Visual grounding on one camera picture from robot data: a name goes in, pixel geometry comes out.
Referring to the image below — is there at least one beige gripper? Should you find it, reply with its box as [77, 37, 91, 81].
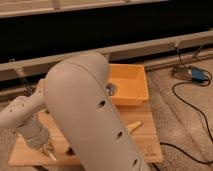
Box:
[20, 115, 54, 155]

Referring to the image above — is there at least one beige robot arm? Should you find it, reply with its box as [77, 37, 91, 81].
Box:
[0, 52, 150, 171]

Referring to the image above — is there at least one purple grape bunch toy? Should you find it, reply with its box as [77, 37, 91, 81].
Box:
[66, 147, 75, 155]

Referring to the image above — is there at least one grey object in bin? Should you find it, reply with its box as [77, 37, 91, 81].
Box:
[106, 83, 117, 96]

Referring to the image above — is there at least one yellow banana toy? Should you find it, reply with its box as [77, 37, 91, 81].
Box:
[127, 121, 142, 133]

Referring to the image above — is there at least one orange plastic bin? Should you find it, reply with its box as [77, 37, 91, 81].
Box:
[109, 64, 149, 106]

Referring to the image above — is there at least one blue power box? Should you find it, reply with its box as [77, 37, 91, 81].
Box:
[173, 65, 208, 84]

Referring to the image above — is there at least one black cable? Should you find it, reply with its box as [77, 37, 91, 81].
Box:
[159, 46, 213, 165]

